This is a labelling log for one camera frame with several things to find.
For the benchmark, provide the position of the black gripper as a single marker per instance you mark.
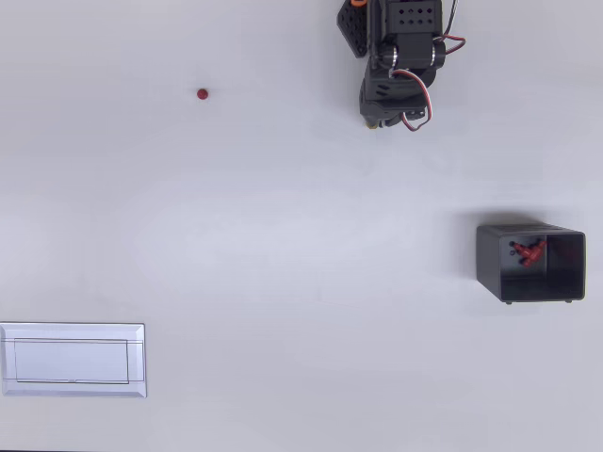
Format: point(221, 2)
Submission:
point(382, 119)

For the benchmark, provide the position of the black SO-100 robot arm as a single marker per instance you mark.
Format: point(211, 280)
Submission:
point(414, 19)

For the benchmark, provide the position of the black open box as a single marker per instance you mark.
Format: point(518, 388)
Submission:
point(487, 256)

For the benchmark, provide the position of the black clamp with orange knob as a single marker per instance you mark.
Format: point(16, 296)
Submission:
point(352, 26)

